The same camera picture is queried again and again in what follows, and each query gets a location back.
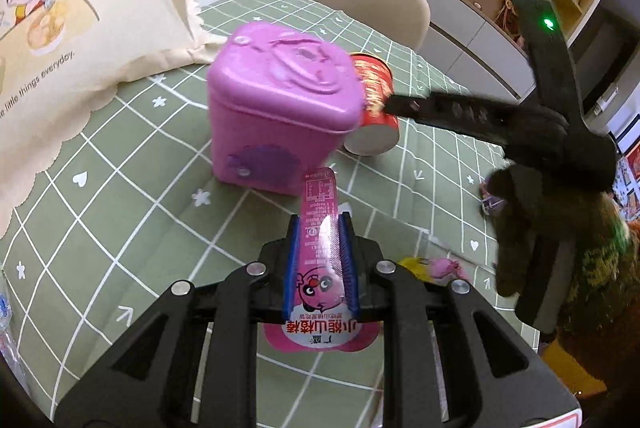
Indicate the pink snack wrapper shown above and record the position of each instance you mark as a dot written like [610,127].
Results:
[320,203]

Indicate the small yellow wrapper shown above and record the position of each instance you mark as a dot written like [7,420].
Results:
[414,268]

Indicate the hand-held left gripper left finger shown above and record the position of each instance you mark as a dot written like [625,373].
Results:
[292,268]

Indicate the beige chair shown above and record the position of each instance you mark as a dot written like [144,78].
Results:
[375,3]

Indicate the purple white packet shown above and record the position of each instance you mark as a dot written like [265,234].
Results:
[490,200]

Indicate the pink tin box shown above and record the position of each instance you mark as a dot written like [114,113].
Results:
[280,108]

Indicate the person's right hand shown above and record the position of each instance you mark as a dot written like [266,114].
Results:
[520,213]

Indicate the red patterned can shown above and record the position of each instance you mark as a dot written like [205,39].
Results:
[372,75]

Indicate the clear plastic bottle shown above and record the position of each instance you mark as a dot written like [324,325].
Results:
[9,333]

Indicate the orange packet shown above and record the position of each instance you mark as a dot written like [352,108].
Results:
[575,368]

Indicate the small pink wrapper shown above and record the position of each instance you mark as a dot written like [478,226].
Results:
[447,269]

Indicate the person's right forearm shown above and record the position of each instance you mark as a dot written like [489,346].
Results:
[600,268]

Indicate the green checked tablecloth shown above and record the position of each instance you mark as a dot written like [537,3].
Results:
[150,218]

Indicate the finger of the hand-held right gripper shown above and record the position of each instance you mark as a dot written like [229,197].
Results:
[450,112]

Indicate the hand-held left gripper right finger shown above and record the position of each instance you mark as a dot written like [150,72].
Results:
[348,268]

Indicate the hanging twig doll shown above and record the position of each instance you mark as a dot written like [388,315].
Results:
[510,10]

